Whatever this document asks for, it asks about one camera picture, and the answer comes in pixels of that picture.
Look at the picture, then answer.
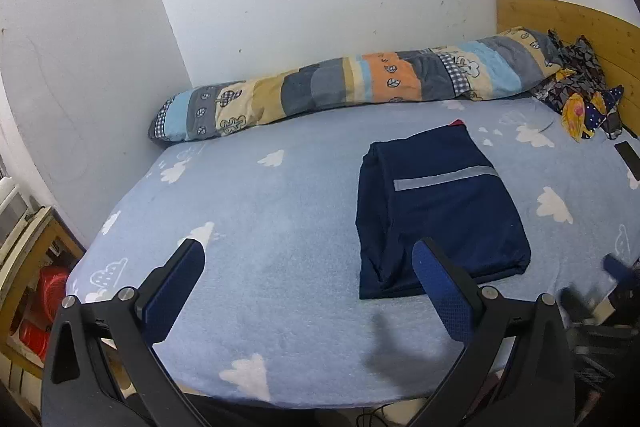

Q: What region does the red plastic basin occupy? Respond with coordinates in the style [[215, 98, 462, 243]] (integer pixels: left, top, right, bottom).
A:
[[37, 264, 71, 319]]

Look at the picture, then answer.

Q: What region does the light blue cloud-print blanket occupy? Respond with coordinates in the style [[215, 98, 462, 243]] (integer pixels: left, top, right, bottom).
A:
[[65, 97, 640, 410]]

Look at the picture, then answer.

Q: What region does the wooden headboard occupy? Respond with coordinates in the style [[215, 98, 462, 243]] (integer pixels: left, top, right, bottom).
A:
[[496, 0, 640, 138]]

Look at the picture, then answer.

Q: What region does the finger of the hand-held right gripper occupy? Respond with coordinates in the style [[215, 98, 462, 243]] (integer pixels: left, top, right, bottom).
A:
[[557, 286, 597, 324], [603, 253, 636, 289]]

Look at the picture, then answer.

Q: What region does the long patchwork pillow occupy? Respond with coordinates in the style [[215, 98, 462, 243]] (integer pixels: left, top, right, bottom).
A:
[[148, 27, 566, 144]]

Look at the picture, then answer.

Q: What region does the wooden shelf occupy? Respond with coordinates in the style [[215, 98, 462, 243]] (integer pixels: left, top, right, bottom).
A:
[[0, 206, 86, 378]]

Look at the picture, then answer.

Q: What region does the black phone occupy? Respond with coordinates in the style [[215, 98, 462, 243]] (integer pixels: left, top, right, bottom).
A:
[[614, 141, 640, 182]]

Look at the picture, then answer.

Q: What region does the black cable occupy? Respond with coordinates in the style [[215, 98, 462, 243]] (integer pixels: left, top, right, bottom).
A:
[[357, 404, 401, 427]]

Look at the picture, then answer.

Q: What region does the navy blue jacket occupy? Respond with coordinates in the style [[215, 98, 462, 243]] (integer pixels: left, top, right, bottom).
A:
[[356, 119, 532, 301]]

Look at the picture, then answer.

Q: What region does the white plastic crate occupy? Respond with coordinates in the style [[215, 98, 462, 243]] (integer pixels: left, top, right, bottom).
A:
[[0, 177, 31, 248]]

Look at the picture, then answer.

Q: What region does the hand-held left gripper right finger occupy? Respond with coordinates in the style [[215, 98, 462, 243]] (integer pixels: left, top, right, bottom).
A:
[[411, 238, 576, 427]]

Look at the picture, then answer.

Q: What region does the dark yellow patterned cloth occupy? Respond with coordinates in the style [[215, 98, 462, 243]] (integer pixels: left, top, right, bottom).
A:
[[530, 29, 626, 142]]

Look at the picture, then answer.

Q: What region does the red round container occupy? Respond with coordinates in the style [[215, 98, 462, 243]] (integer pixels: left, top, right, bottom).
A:
[[10, 322, 51, 364]]

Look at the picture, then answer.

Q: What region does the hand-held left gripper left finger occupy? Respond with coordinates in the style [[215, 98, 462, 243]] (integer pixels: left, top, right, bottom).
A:
[[41, 238, 211, 427]]

